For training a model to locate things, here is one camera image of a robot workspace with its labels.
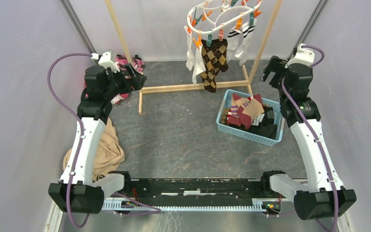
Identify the wooden drying rack frame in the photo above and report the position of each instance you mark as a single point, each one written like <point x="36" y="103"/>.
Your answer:
<point x="248" y="76"/>

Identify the beige cloth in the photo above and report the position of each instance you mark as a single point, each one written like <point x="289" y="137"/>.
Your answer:
<point x="108" y="153"/>

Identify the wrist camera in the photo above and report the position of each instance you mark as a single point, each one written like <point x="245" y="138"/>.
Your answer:
<point x="107" y="60"/>
<point x="302" y="55"/>

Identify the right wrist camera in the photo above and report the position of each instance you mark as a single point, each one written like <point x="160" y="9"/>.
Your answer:
<point x="302" y="55"/>

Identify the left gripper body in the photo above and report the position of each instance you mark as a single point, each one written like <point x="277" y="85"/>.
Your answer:
<point x="119" y="84"/>

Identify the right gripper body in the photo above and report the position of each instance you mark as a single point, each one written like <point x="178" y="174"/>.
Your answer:
<point x="277" y="65"/>

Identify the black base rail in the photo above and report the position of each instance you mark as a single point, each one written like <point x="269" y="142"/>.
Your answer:
<point x="197" y="191"/>

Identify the pink camouflage cloth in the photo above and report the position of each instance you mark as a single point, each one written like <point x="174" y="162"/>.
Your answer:
<point x="131" y="64"/>

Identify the pink clothespin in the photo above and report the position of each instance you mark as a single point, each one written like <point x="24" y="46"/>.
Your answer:
<point x="221" y="35"/>

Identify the blue plastic basket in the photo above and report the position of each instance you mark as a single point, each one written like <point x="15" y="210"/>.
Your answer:
<point x="278" y="120"/>

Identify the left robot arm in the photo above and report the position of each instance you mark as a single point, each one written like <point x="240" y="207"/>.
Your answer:
<point x="75" y="191"/>

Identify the red striped sock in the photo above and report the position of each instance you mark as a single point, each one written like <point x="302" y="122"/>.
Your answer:
<point x="233" y="116"/>

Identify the white sock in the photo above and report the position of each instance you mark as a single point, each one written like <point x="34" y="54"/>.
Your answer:
<point x="190" y="54"/>
<point x="199" y="66"/>
<point x="242" y="51"/>
<point x="233" y="42"/>

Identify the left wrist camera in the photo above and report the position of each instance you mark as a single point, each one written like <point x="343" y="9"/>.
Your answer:
<point x="107" y="60"/>

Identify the white plastic clip hanger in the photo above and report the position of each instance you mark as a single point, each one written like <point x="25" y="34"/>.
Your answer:
<point x="205" y="19"/>

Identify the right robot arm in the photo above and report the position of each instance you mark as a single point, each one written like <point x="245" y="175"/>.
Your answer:
<point x="324" y="195"/>

